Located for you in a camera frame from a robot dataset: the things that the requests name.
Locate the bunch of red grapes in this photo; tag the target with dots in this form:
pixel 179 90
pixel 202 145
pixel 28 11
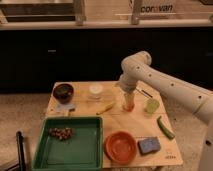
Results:
pixel 61 134

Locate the light blue cloth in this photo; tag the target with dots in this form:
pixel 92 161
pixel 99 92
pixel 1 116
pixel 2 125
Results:
pixel 65 107

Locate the white lidded cup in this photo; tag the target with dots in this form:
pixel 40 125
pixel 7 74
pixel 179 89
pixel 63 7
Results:
pixel 95 91

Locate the green cucumber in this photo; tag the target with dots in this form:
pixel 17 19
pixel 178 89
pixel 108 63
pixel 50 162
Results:
pixel 164 129

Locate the light green cup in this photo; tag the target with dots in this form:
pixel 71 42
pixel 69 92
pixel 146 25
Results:
pixel 152 105

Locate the green plastic tray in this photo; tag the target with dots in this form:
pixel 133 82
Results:
pixel 83 151

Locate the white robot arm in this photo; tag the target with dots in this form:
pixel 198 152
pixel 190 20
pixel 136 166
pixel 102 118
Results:
pixel 196 99

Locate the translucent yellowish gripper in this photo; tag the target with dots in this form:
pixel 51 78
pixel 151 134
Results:
pixel 129 102

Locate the black chair back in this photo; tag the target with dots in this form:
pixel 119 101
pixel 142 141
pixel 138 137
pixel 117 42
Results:
pixel 20 164

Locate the red bowl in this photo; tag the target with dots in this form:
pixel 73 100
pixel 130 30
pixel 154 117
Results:
pixel 120 147

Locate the dark brown bowl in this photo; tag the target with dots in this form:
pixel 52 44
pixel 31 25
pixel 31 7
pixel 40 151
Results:
pixel 63 93

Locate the wooden shelf rail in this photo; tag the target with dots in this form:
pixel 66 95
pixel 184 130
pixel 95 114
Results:
pixel 101 14

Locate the yellow banana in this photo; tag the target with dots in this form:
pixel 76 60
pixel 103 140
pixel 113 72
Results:
pixel 106 108

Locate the blue sponge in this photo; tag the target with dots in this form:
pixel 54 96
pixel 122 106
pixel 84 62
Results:
pixel 149 145

